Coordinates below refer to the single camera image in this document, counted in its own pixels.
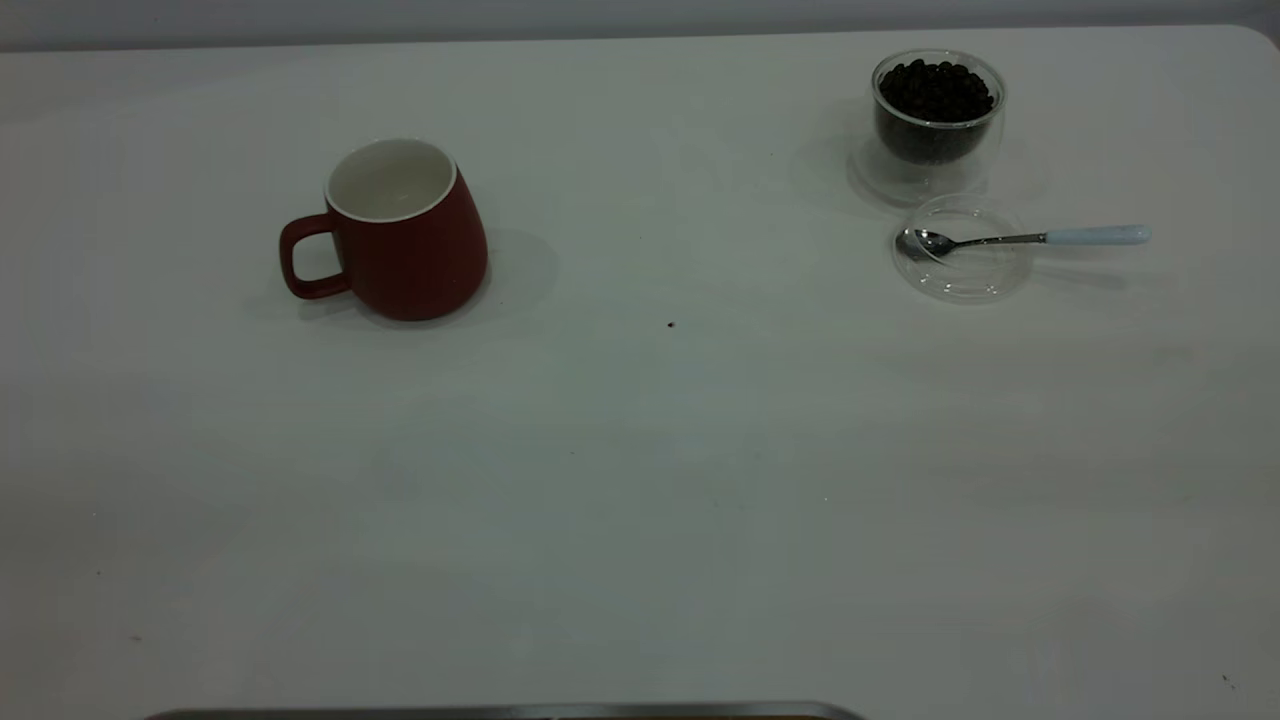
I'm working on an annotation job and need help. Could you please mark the red ceramic mug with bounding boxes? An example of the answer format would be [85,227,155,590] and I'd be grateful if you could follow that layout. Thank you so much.
[278,137,490,323]

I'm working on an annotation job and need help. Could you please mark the metal spoon light blue handle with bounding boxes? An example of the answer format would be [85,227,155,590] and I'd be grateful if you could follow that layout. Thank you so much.
[897,224,1153,263]

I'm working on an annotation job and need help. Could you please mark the glass jar of coffee beans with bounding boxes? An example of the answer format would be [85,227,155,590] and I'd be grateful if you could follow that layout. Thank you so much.
[848,48,1008,209]

